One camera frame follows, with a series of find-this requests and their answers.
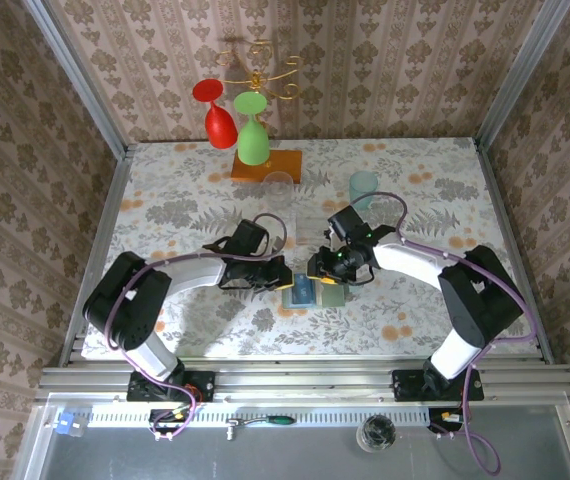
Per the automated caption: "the slotted white cable duct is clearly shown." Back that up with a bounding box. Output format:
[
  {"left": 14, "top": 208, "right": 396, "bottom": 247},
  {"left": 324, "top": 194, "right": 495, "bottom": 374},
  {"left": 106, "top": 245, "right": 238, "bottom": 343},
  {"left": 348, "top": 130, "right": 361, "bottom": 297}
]
[{"left": 87, "top": 402, "right": 434, "bottom": 428}]

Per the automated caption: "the green handled ratchet tool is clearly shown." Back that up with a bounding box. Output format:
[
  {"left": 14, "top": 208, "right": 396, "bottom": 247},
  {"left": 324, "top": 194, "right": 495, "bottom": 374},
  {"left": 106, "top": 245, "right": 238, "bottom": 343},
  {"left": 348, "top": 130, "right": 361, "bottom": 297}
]
[{"left": 224, "top": 413, "right": 297, "bottom": 442}]

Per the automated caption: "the aluminium frame post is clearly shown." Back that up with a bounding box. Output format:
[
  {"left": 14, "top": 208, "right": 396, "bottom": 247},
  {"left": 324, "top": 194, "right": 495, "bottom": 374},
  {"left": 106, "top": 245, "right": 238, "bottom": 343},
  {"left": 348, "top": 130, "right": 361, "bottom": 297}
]
[
  {"left": 22, "top": 0, "right": 131, "bottom": 160},
  {"left": 474, "top": 0, "right": 570, "bottom": 149}
]

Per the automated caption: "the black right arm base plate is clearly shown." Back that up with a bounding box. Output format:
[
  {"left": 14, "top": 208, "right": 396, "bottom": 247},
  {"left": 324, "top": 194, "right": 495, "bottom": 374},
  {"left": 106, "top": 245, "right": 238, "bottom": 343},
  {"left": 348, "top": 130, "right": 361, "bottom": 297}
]
[{"left": 392, "top": 368, "right": 485, "bottom": 403}]

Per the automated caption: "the aluminium side rail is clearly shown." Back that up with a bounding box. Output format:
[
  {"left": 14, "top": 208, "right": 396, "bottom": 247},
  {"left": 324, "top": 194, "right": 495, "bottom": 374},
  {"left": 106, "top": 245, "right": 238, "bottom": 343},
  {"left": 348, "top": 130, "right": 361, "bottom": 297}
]
[
  {"left": 58, "top": 144, "right": 139, "bottom": 369},
  {"left": 472, "top": 137, "right": 556, "bottom": 365}
]

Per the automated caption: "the orange wooden rack base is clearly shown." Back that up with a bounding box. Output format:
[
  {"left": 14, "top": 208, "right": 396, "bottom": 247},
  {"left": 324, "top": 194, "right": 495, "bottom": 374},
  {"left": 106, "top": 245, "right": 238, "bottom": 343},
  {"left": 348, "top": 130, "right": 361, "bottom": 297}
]
[{"left": 229, "top": 148, "right": 303, "bottom": 185}]

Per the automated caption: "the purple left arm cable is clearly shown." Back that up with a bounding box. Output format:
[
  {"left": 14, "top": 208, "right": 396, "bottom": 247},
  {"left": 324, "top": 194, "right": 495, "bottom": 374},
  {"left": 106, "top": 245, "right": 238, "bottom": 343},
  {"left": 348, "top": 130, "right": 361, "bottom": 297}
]
[{"left": 106, "top": 212, "right": 289, "bottom": 442}]

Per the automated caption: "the black wired connector box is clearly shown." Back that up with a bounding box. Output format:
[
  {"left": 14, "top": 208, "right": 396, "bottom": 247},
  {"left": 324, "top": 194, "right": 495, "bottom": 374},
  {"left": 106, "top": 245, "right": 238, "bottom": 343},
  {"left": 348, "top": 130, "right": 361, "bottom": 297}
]
[
  {"left": 427, "top": 407, "right": 467, "bottom": 435},
  {"left": 147, "top": 407, "right": 192, "bottom": 435}
]

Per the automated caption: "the floral tablecloth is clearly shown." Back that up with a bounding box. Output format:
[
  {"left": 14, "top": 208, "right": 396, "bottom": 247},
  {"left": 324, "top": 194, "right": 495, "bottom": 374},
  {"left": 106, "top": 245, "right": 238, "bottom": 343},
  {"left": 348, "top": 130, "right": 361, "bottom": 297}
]
[{"left": 82, "top": 137, "right": 541, "bottom": 361}]

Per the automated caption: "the aluminium front frame rail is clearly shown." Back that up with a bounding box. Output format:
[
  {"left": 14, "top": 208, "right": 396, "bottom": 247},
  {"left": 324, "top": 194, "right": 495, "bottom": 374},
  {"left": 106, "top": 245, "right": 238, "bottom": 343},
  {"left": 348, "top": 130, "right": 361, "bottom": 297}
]
[{"left": 34, "top": 355, "right": 570, "bottom": 405}]

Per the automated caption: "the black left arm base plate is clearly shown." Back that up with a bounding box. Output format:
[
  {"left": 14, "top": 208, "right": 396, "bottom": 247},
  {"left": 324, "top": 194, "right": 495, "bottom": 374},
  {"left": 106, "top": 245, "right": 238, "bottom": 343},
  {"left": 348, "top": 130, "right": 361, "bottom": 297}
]
[{"left": 126, "top": 368, "right": 216, "bottom": 403}]

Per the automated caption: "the teal plastic tumbler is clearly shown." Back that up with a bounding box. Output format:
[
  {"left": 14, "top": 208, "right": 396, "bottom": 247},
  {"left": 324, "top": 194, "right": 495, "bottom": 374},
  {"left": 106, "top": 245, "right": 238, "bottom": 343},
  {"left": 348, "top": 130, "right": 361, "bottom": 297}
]
[{"left": 348, "top": 170, "right": 380, "bottom": 207}]

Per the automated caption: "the red wine glass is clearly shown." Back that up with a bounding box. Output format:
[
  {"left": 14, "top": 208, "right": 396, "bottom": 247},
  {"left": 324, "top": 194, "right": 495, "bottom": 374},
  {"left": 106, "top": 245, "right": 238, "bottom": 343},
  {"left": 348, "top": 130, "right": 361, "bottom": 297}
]
[{"left": 192, "top": 78, "right": 239, "bottom": 150}]

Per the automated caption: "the clear glass jar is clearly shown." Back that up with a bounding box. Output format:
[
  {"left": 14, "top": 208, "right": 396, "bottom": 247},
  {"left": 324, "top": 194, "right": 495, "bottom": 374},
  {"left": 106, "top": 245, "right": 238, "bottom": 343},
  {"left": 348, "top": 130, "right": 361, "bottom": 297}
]
[{"left": 355, "top": 413, "right": 398, "bottom": 454}]

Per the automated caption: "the green wine glass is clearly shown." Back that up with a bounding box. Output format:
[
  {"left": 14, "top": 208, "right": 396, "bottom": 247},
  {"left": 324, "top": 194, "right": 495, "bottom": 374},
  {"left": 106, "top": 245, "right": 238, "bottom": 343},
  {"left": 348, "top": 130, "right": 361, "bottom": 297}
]
[{"left": 233, "top": 91, "right": 271, "bottom": 167}]

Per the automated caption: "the gold wire glass rack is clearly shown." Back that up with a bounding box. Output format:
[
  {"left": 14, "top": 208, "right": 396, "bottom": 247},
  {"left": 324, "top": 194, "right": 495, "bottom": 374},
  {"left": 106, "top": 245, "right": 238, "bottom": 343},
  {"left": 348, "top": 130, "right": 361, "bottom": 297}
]
[{"left": 214, "top": 38, "right": 304, "bottom": 101}]

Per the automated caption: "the clear glass cup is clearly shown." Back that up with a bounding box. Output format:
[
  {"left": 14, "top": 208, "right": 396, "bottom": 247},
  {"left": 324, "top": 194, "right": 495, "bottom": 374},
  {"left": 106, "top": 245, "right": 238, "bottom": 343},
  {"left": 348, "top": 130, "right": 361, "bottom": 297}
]
[{"left": 262, "top": 171, "right": 295, "bottom": 205}]

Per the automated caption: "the blue connector block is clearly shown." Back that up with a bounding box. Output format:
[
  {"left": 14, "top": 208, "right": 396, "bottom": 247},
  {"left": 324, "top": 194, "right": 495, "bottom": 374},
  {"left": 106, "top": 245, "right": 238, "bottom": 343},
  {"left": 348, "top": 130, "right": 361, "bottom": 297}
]
[{"left": 50, "top": 409, "right": 90, "bottom": 438}]

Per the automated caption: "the blue VIP credit card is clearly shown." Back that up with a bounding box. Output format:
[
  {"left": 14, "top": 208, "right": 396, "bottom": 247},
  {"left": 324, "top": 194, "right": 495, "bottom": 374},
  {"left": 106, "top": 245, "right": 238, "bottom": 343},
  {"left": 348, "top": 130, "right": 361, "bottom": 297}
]
[{"left": 289, "top": 276, "right": 319, "bottom": 305}]

